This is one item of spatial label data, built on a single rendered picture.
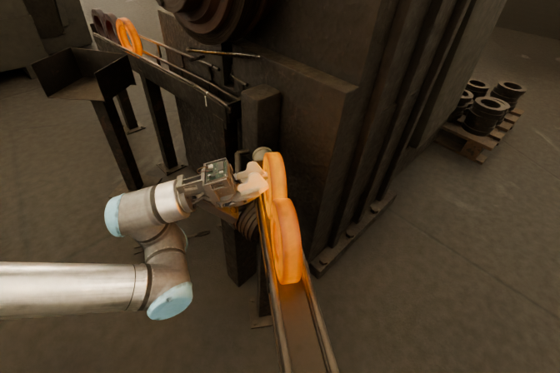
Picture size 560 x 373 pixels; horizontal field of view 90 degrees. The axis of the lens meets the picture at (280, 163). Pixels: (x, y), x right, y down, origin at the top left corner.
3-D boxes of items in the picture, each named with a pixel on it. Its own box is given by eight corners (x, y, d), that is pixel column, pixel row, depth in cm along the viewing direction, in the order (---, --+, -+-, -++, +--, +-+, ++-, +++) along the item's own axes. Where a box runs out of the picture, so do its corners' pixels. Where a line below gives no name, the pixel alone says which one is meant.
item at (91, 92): (122, 171, 167) (70, 47, 120) (163, 178, 164) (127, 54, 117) (99, 196, 151) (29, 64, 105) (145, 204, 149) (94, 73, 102)
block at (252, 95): (264, 142, 103) (266, 81, 87) (279, 153, 99) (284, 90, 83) (241, 155, 97) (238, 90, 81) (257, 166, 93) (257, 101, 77)
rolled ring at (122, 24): (111, 21, 138) (118, 20, 140) (127, 60, 147) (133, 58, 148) (123, 15, 126) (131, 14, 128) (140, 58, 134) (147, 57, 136)
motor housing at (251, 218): (243, 254, 130) (239, 167, 95) (276, 288, 119) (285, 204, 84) (220, 271, 123) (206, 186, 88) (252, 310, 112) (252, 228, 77)
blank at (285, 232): (287, 181, 55) (270, 182, 55) (307, 243, 43) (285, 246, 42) (283, 235, 64) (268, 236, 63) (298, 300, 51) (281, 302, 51)
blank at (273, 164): (277, 139, 67) (262, 139, 66) (290, 181, 55) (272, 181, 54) (273, 187, 76) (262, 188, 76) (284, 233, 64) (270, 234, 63)
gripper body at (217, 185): (230, 179, 56) (172, 195, 57) (242, 205, 62) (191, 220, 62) (228, 155, 62) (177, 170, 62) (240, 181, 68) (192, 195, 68)
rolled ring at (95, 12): (98, 10, 146) (105, 9, 148) (87, 7, 157) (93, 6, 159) (112, 47, 157) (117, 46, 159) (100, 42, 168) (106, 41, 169)
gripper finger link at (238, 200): (259, 195, 60) (219, 206, 60) (261, 200, 61) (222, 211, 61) (257, 180, 64) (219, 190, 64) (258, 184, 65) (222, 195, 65)
